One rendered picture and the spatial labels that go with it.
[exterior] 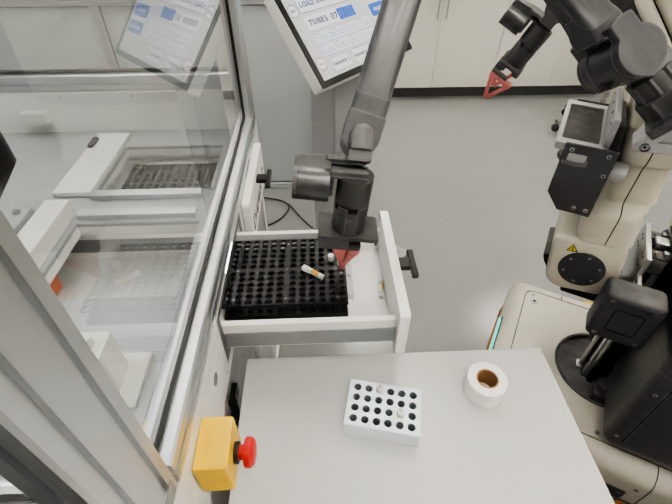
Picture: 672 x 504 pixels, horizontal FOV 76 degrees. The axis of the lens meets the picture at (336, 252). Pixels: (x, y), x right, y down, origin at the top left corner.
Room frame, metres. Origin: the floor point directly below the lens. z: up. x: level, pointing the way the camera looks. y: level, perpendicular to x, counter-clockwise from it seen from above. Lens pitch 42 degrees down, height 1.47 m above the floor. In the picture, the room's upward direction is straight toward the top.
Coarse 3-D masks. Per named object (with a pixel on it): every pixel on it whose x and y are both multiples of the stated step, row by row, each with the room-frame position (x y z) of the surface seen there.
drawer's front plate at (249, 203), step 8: (256, 144) 1.02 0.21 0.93; (256, 152) 0.98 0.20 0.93; (256, 160) 0.94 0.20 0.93; (248, 168) 0.90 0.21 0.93; (256, 168) 0.92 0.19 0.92; (248, 176) 0.87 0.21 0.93; (248, 184) 0.83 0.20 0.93; (256, 184) 0.88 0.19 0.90; (248, 192) 0.80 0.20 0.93; (256, 192) 0.87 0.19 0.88; (248, 200) 0.77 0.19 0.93; (256, 200) 0.85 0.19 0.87; (248, 208) 0.75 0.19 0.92; (256, 208) 0.83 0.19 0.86; (248, 216) 0.75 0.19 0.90; (256, 216) 0.82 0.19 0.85; (248, 224) 0.75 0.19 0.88; (256, 224) 0.80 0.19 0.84
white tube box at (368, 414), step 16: (352, 384) 0.40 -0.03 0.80; (368, 384) 0.40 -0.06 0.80; (384, 384) 0.40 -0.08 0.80; (352, 400) 0.37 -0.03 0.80; (368, 400) 0.38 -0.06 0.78; (384, 400) 0.37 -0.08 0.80; (400, 400) 0.37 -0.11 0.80; (416, 400) 0.37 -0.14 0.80; (352, 416) 0.35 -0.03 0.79; (368, 416) 0.34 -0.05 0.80; (384, 416) 0.34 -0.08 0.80; (416, 416) 0.34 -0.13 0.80; (352, 432) 0.33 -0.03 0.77; (368, 432) 0.32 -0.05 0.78; (384, 432) 0.32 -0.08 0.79; (400, 432) 0.31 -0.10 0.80; (416, 432) 0.32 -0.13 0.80
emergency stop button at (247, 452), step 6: (246, 438) 0.26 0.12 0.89; (252, 438) 0.26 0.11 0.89; (240, 444) 0.26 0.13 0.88; (246, 444) 0.25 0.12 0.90; (252, 444) 0.25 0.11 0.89; (240, 450) 0.25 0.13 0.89; (246, 450) 0.25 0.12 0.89; (252, 450) 0.25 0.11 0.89; (240, 456) 0.24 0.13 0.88; (246, 456) 0.24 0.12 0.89; (252, 456) 0.24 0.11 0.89; (246, 462) 0.23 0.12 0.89; (252, 462) 0.24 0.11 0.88; (246, 468) 0.23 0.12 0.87
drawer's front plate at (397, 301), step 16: (384, 224) 0.68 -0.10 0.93; (384, 240) 0.65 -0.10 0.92; (384, 256) 0.63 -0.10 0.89; (384, 272) 0.61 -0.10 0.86; (400, 272) 0.55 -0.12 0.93; (384, 288) 0.60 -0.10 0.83; (400, 288) 0.51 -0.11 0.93; (400, 304) 0.47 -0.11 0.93; (400, 320) 0.45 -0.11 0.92; (400, 336) 0.45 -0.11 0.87; (400, 352) 0.45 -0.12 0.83
